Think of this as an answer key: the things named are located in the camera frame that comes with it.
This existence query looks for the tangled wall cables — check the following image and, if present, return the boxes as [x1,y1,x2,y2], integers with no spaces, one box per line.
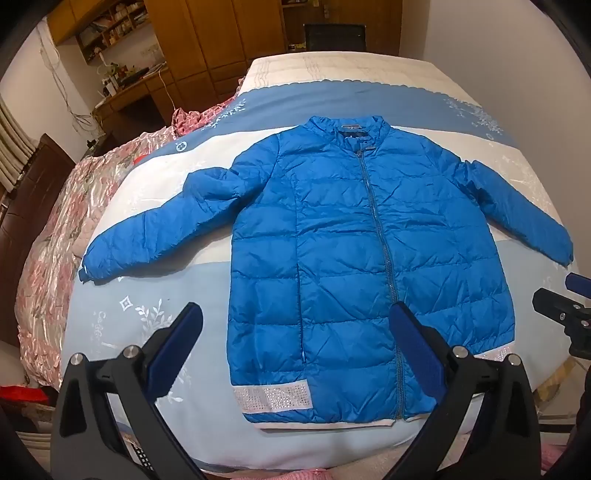
[38,31,99,136]

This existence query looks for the pink crumpled cloth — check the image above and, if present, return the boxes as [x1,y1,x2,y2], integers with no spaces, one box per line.
[172,107,223,137]

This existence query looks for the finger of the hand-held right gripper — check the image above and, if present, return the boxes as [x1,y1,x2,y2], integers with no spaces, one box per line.
[532,288,591,358]
[566,272,591,297]

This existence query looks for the dark wooden headboard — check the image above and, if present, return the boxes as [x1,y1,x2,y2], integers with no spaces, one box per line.
[0,134,77,352]

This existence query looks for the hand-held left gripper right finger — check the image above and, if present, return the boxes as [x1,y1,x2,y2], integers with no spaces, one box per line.
[389,304,541,480]

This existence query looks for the pink floral quilt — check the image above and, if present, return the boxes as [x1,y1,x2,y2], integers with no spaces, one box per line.
[14,76,250,388]

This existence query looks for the wooden wall bookshelf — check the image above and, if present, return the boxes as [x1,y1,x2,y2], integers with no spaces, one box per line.
[46,0,167,65]

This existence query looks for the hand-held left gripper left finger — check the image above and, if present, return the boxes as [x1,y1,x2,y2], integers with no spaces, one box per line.
[51,302,204,480]

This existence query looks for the white ribbed radiator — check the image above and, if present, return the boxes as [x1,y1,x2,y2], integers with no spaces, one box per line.
[0,99,37,191]

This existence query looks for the blue and white bed cover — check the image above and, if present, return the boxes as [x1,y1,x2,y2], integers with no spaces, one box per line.
[62,53,583,472]

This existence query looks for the wooden wardrobe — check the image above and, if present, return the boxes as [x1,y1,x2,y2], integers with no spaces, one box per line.
[143,0,287,125]

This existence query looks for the wooden desk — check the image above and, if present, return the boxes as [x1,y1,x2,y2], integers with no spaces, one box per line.
[92,65,185,136]

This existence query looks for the blue puffer jacket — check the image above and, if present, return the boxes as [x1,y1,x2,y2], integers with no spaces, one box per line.
[78,115,574,432]

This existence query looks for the black chair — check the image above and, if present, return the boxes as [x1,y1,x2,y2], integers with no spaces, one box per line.
[302,22,370,54]

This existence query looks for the red cloth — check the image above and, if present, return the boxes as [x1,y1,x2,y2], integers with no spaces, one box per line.
[0,385,52,422]

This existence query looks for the white hanging cable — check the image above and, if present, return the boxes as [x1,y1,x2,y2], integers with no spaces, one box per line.
[156,65,172,112]

